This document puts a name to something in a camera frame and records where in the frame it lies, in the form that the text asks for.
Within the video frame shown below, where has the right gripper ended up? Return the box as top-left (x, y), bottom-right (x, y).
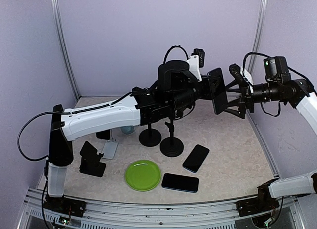
top-left (221, 77), bottom-right (282, 118)

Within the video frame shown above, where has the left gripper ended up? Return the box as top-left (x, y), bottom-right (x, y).
top-left (170, 73), bottom-right (221, 112)

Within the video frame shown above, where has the short black clamp stand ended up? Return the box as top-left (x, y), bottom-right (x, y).
top-left (159, 112), bottom-right (184, 158)

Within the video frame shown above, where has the black phone blue case bottom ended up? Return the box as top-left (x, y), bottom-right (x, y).
top-left (161, 173), bottom-right (199, 193)

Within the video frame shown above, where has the black phone white case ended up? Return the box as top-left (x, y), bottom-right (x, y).
top-left (96, 130), bottom-right (111, 140)

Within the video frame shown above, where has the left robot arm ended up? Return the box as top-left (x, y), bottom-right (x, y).
top-left (44, 56), bottom-right (227, 212)

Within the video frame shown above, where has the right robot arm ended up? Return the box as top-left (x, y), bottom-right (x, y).
top-left (224, 52), bottom-right (317, 211)

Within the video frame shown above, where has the tall black clamp stand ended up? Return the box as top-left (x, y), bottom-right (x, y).
top-left (139, 123), bottom-right (162, 147)

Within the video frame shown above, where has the white folding phone stand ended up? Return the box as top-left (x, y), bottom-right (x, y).
top-left (102, 130), bottom-right (118, 160)

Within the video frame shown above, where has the black folding phone stand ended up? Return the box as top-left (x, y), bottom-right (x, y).
top-left (79, 141), bottom-right (106, 177)

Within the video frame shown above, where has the light blue mug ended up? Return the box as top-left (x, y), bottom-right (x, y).
top-left (120, 126), bottom-right (134, 135)

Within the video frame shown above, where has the green plate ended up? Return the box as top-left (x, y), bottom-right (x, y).
top-left (124, 160), bottom-right (161, 192)

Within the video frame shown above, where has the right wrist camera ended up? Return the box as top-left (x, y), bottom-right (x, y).
top-left (229, 64), bottom-right (254, 93)

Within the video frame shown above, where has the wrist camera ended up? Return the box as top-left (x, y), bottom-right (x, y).
top-left (229, 64), bottom-right (254, 93)
top-left (187, 48), bottom-right (205, 82)

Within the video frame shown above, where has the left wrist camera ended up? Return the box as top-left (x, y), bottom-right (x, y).
top-left (187, 48), bottom-right (205, 82)

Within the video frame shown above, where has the right aluminium frame post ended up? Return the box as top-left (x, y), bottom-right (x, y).
top-left (247, 0), bottom-right (269, 71)

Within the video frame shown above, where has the aluminium frame post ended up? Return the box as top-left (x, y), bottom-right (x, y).
top-left (247, 0), bottom-right (269, 71)
top-left (51, 0), bottom-right (81, 101)

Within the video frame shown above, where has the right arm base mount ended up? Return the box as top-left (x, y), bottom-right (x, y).
top-left (236, 198), bottom-right (280, 217)

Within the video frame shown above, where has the front aluminium rail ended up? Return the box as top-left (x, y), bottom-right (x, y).
top-left (14, 189), bottom-right (308, 229)

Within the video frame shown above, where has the left aluminium frame post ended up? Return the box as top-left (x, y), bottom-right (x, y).
top-left (51, 0), bottom-right (81, 101)

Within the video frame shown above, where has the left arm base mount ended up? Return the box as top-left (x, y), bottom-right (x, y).
top-left (44, 196), bottom-right (86, 218)

